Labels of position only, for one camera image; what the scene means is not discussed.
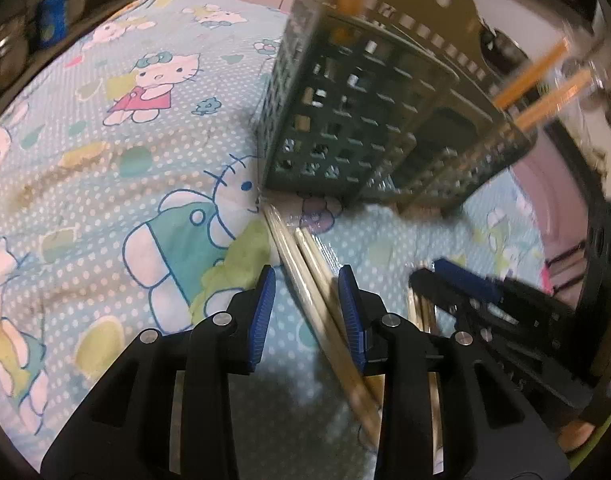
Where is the green plastic utensil caddy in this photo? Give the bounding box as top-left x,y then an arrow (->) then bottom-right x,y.
257,0 -> 537,211

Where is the chopstick pair long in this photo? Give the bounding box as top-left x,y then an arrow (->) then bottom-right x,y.
262,203 -> 380,448

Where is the steel pot on shelf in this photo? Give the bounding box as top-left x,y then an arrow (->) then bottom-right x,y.
0,13 -> 29,95

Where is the Hello Kitty tablecloth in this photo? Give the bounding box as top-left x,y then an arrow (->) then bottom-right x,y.
0,0 -> 544,479

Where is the blue plastic canister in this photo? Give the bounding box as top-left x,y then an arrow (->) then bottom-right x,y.
38,0 -> 68,48

